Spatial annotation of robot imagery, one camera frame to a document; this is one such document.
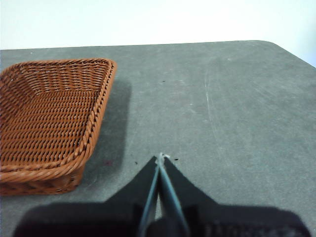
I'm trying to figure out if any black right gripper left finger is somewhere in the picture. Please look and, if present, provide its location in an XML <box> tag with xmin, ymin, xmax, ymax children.
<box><xmin>12</xmin><ymin>155</ymin><xmax>161</xmax><ymax>237</ymax></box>

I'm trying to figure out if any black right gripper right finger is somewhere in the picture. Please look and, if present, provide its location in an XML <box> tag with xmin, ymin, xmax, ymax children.
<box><xmin>159</xmin><ymin>156</ymin><xmax>312</xmax><ymax>237</ymax></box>

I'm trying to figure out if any brown wicker basket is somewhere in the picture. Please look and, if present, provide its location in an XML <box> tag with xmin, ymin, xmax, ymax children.
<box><xmin>0</xmin><ymin>58</ymin><xmax>118</xmax><ymax>196</ymax></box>

